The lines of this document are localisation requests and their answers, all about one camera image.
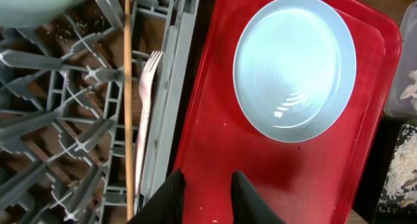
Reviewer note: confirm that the clear plastic waste bin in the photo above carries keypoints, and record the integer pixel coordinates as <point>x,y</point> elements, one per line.
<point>395,107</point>

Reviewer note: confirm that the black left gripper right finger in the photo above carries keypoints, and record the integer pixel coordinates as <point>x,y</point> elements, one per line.
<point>247,204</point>

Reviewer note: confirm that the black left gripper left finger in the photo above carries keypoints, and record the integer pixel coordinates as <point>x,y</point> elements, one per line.
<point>166,205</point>

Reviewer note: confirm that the red plastic tray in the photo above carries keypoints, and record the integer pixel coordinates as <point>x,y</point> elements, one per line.
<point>310,182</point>

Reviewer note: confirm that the light blue plate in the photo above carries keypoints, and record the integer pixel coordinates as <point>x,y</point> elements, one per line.
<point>294,69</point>

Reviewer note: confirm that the mint green bowl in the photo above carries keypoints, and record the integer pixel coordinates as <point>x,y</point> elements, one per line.
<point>31,13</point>

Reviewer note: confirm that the pile of white rice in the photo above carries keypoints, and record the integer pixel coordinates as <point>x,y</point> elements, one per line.
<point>399,189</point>

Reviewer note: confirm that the white plastic fork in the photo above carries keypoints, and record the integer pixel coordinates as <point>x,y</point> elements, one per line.
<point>145,93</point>

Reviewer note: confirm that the wooden chopstick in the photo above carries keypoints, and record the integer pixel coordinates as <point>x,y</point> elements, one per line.
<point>129,167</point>

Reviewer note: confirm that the grey plastic dishwasher rack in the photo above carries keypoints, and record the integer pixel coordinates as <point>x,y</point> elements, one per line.
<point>62,108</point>

